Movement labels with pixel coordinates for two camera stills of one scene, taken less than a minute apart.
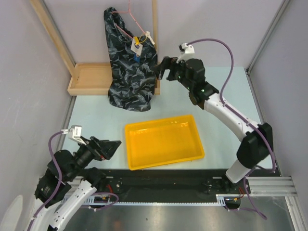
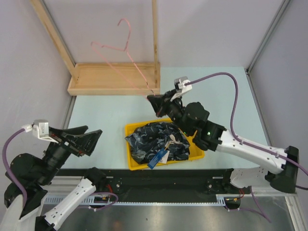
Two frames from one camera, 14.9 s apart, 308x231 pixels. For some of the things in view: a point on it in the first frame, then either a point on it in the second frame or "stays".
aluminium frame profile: x=280 y=186 stays
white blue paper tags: x=136 y=49 → x=161 y=156
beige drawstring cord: x=147 y=33 → x=174 y=141
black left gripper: x=101 y=149 → x=87 y=142
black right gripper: x=160 y=69 → x=158 y=102
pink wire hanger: x=128 y=11 → x=149 y=94
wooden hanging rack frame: x=92 y=79 stays
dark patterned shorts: x=132 y=84 → x=151 y=137
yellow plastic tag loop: x=137 y=42 → x=167 y=146
